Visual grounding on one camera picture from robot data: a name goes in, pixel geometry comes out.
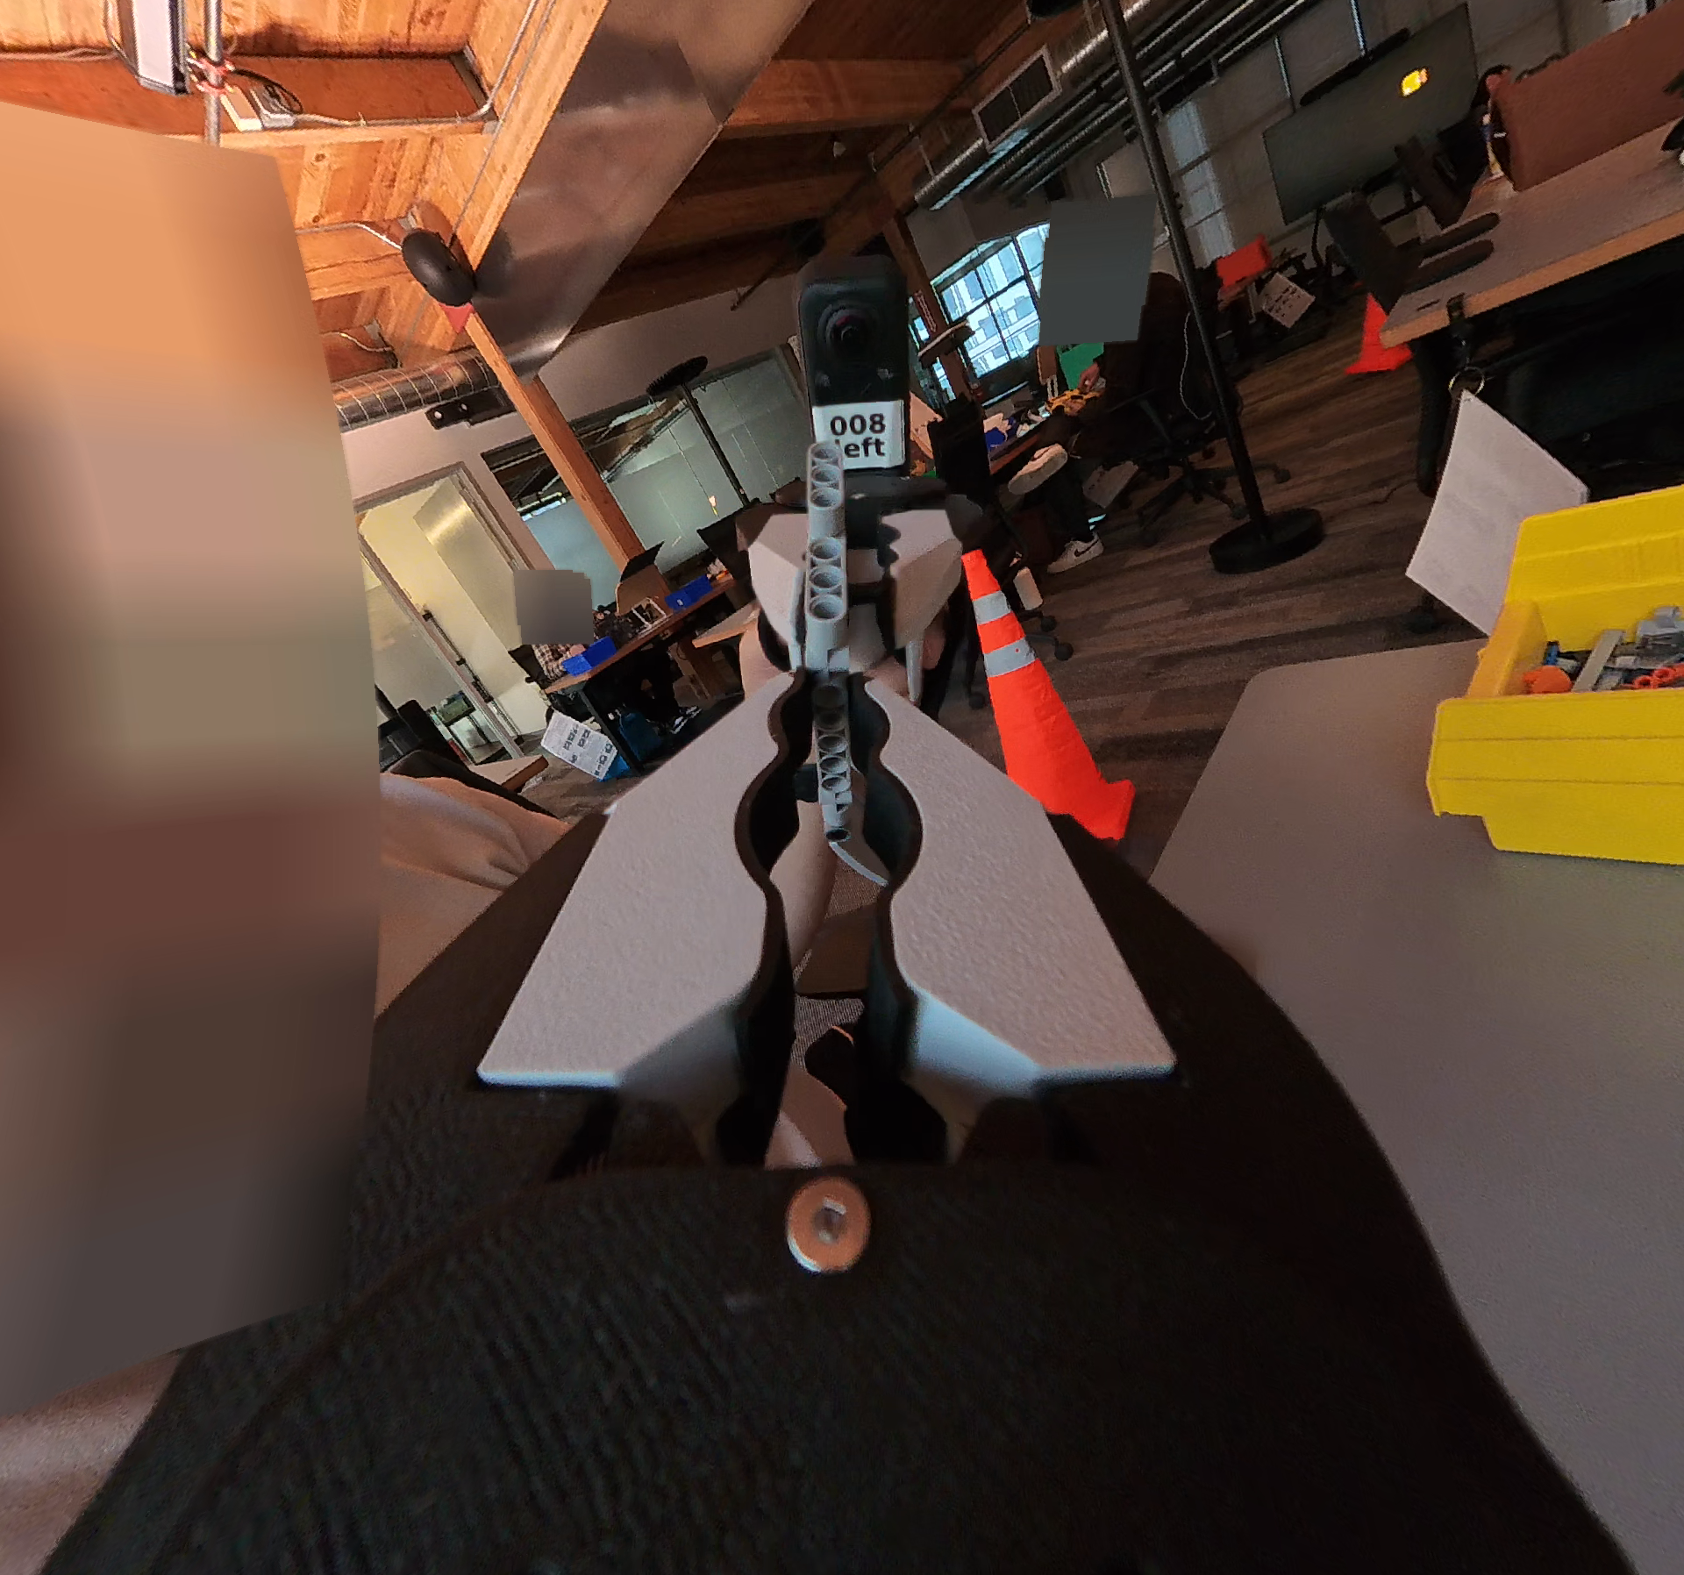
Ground brown wooden desk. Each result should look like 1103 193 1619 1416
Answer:
542 575 752 776

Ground silver spiral duct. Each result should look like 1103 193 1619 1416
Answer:
336 362 513 431

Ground black dome speaker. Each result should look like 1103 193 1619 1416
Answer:
402 231 478 306

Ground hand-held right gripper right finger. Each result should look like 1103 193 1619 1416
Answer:
863 670 1176 1166

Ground pile of building bricks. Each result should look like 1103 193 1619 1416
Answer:
1506 606 1684 698

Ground black office chair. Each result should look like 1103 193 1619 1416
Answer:
1105 273 1298 550

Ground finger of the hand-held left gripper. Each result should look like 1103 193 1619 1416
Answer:
879 506 972 698
746 510 814 670

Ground grey building brick assembly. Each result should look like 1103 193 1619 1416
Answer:
803 441 899 885

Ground person's left forearm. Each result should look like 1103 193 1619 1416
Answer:
768 811 846 991

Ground large dark wall screen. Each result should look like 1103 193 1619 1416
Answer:
1264 1 1482 227

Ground brown cardboard sheet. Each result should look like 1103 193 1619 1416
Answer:
1501 23 1684 187

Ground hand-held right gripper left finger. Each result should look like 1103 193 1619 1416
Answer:
476 667 808 1166

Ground wooden post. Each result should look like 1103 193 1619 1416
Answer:
464 309 666 566

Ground yellow plastic bin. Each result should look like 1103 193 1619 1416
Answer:
1428 482 1684 869

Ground pale office desk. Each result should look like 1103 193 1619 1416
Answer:
1382 120 1684 497

